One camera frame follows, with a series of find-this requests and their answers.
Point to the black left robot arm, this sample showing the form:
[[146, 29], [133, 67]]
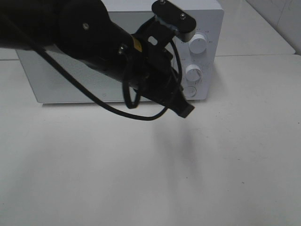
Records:
[[83, 30]]

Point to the lower white microwave knob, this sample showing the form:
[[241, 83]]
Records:
[[193, 73]]

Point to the white microwave knob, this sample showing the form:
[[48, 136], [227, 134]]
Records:
[[198, 43], [193, 73]]

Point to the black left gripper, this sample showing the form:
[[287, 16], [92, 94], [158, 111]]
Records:
[[146, 65]]

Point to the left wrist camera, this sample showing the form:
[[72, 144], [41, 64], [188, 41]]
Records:
[[175, 19]]

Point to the round door release button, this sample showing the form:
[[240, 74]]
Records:
[[189, 91]]

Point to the white microwave door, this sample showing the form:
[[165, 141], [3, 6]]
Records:
[[50, 87]]

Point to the upper white microwave knob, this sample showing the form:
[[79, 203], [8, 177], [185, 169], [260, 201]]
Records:
[[198, 43]]

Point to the white microwave oven body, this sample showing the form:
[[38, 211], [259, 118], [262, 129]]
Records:
[[208, 15]]

